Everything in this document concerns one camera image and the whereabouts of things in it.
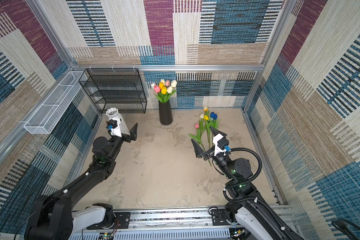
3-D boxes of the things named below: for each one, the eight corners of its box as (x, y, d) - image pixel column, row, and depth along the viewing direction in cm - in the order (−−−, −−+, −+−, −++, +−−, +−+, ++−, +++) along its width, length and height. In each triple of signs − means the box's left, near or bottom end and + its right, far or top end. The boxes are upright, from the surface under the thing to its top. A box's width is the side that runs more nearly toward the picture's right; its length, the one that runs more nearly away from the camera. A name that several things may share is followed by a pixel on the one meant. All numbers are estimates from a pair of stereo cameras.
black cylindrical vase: (161, 125, 114) (157, 107, 100) (161, 118, 118) (158, 100, 104) (172, 125, 114) (170, 107, 100) (172, 118, 118) (171, 100, 104)
